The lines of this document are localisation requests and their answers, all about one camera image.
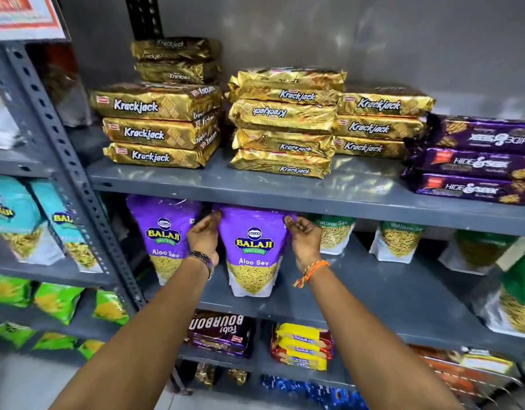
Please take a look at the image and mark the stack of gold biscuit packets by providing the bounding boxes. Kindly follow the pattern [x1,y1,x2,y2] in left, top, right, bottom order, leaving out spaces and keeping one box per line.
[89,36,436,180]

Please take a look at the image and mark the dark clear packet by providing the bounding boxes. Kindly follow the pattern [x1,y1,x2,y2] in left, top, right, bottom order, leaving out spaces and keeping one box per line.
[40,42,93,128]

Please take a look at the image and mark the person's right forearm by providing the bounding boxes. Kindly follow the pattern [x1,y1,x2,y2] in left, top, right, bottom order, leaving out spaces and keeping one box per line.
[303,264,465,410]

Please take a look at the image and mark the purple snack pouch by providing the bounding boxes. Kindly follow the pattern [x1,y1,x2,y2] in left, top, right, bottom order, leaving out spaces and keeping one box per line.
[126,194,202,286]
[217,204,296,298]

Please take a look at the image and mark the white packet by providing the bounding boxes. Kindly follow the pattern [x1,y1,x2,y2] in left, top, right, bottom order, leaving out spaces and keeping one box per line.
[0,81,25,150]

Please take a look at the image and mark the person's right hand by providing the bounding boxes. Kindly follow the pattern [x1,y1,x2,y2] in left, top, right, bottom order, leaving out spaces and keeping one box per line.
[283,215,323,274]

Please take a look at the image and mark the orange thread bracelet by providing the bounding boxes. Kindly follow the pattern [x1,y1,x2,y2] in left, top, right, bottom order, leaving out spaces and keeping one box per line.
[293,260,331,289]

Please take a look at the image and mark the dark wristwatch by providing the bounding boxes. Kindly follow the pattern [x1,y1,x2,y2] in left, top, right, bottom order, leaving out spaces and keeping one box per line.
[187,250,215,280]

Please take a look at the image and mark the person's left forearm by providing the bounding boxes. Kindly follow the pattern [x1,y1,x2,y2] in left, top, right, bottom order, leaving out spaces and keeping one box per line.
[50,253,215,410]

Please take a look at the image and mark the grey metal shelf rack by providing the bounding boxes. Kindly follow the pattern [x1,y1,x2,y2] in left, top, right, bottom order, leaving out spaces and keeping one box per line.
[0,40,131,368]
[6,38,525,410]

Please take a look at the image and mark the white orange paper sign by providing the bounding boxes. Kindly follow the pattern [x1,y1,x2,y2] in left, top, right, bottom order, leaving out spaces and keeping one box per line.
[0,0,69,42]

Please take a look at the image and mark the black perforated metal upright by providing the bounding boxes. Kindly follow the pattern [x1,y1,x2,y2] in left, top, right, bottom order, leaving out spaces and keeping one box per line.
[124,0,163,40]

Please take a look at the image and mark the yellow red biscuit packet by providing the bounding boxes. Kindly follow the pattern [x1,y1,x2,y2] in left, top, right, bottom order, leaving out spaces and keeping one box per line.
[273,336,333,354]
[276,323,334,345]
[270,346,330,363]
[272,356,328,372]

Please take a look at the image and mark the green white snack pouch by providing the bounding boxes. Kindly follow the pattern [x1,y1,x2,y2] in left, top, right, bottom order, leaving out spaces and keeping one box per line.
[438,229,520,276]
[475,245,525,339]
[369,221,426,265]
[307,214,357,256]

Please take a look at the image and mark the row of blue packets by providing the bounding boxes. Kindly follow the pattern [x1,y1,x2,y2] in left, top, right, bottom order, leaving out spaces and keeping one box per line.
[262,375,368,410]

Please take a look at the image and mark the row of lime green packets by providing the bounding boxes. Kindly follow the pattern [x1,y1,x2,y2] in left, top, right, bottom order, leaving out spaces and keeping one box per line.
[0,274,130,360]

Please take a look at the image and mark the purple biscuit packet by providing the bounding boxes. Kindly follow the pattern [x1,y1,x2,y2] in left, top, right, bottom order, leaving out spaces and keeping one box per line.
[409,147,525,182]
[401,170,525,206]
[424,114,525,155]

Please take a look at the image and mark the teal snack pouch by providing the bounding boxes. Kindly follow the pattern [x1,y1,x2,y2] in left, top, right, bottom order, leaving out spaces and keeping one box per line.
[30,179,104,274]
[0,174,65,266]

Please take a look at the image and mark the orange packets in wire basket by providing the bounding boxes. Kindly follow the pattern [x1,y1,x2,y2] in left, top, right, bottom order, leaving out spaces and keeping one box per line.
[409,344,524,404]

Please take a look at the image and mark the person's left hand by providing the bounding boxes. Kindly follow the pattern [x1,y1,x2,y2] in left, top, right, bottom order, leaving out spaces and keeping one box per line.
[186,210,222,266]

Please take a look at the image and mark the brown biscuit packet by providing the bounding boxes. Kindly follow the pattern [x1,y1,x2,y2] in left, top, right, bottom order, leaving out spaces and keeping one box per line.
[185,311,255,358]

